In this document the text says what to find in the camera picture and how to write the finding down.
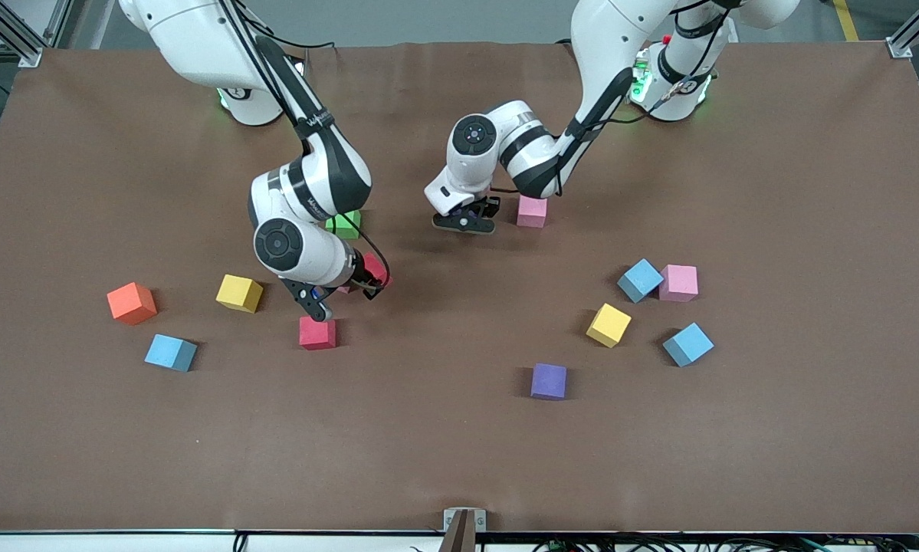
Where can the yellow foam cube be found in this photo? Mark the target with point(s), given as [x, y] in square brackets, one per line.
[608, 324]
[238, 293]

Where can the blue foam cube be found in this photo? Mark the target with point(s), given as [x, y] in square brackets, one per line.
[169, 352]
[638, 280]
[687, 344]

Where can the brown table mat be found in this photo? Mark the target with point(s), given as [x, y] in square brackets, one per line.
[459, 445]

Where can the brown post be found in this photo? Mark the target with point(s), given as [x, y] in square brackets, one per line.
[459, 537]

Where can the aluminium frame post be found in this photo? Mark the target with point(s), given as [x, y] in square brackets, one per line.
[26, 47]
[900, 47]

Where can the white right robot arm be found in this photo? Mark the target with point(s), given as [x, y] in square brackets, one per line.
[198, 38]

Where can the red foam cube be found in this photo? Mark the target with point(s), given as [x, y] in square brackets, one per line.
[317, 333]
[375, 270]

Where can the white table edge rail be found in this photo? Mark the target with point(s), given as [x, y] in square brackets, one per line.
[122, 543]

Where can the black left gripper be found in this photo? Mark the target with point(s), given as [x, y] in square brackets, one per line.
[491, 205]

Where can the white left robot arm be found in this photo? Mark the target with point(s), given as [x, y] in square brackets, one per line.
[612, 31]

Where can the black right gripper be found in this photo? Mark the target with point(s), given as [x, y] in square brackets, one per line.
[360, 274]

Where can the green foam cube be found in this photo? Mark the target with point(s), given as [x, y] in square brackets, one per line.
[344, 227]

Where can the orange foam cube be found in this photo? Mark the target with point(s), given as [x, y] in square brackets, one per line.
[131, 303]

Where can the grey metal bracket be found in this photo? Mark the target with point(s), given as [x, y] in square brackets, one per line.
[481, 515]

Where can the purple foam cube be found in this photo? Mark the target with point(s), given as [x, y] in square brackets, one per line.
[549, 381]

